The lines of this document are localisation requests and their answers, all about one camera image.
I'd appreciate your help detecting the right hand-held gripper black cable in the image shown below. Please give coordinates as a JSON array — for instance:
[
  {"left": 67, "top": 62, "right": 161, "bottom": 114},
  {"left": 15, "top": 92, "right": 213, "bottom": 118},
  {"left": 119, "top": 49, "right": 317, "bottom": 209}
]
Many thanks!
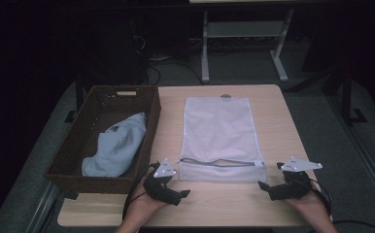
[{"left": 305, "top": 179, "right": 333, "bottom": 217}]

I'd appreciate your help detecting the black floor cable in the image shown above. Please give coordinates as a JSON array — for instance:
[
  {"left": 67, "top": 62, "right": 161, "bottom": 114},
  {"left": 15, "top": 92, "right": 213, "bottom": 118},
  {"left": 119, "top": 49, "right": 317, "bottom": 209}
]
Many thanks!
[{"left": 146, "top": 57, "right": 205, "bottom": 86}]

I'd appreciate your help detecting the white metal table frame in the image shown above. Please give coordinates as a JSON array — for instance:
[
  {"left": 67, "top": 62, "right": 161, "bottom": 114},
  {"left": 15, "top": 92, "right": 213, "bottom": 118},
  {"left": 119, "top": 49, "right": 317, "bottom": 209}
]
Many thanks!
[{"left": 200, "top": 8, "right": 295, "bottom": 84}]

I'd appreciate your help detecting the hand-held gripper black cable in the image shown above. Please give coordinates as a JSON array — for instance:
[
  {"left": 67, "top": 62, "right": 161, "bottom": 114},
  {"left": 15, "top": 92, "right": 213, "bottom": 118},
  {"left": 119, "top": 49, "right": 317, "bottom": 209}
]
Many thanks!
[
  {"left": 305, "top": 179, "right": 333, "bottom": 217},
  {"left": 121, "top": 162, "right": 158, "bottom": 221}
]

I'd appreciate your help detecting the black metal stand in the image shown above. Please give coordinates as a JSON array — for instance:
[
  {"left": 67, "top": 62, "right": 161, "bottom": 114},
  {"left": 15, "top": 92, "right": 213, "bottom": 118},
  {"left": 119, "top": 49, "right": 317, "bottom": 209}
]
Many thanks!
[{"left": 287, "top": 64, "right": 368, "bottom": 126}]

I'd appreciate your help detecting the white mesh laundry bag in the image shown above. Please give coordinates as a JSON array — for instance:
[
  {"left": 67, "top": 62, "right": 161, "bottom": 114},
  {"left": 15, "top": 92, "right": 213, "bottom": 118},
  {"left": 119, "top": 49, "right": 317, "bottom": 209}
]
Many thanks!
[{"left": 177, "top": 96, "right": 268, "bottom": 184}]

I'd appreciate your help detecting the brown wicker basket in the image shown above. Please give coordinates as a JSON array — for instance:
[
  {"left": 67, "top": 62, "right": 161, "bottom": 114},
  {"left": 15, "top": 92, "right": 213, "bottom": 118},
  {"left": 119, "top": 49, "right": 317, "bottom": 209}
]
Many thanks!
[{"left": 43, "top": 84, "right": 162, "bottom": 195}]

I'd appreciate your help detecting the metal floor rail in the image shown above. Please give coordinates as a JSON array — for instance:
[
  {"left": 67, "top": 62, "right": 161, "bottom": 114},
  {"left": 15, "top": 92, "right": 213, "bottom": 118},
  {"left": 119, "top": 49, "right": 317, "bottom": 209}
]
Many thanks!
[
  {"left": 24, "top": 183, "right": 62, "bottom": 233},
  {"left": 325, "top": 95, "right": 375, "bottom": 217}
]

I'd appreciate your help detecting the person's right hand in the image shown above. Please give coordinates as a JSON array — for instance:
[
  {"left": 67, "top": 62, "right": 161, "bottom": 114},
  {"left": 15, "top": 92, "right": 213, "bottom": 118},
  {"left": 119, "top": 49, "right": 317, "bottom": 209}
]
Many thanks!
[{"left": 283, "top": 189, "right": 331, "bottom": 221}]

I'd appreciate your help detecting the left hand-held gripper black cable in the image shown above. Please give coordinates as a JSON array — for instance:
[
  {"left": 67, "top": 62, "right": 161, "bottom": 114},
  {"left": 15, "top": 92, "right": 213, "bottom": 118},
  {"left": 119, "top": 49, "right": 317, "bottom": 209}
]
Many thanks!
[{"left": 121, "top": 162, "right": 158, "bottom": 221}]

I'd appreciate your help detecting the light blue cloth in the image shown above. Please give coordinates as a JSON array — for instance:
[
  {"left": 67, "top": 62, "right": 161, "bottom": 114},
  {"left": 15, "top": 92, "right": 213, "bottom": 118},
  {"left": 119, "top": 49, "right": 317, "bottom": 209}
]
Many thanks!
[{"left": 81, "top": 112, "right": 148, "bottom": 179}]

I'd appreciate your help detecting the black table leg bracket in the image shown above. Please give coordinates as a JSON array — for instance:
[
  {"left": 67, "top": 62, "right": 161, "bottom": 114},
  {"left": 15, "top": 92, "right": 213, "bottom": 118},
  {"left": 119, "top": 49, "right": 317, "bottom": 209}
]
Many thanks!
[{"left": 63, "top": 79, "right": 86, "bottom": 124}]

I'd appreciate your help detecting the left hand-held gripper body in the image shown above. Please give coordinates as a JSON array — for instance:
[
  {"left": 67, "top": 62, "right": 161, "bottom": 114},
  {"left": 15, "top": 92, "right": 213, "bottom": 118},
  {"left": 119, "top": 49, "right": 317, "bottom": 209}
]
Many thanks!
[{"left": 142, "top": 157, "right": 182, "bottom": 207}]

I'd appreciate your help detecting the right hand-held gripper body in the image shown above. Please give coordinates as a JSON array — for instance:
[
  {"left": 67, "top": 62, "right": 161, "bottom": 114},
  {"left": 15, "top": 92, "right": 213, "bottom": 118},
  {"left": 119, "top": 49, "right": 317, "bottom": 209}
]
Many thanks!
[{"left": 267, "top": 156, "right": 324, "bottom": 202}]

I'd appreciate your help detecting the person's left hand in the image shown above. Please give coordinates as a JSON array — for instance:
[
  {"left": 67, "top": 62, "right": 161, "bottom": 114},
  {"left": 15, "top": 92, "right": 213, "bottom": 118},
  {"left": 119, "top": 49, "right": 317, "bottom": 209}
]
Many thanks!
[{"left": 124, "top": 177, "right": 169, "bottom": 225}]

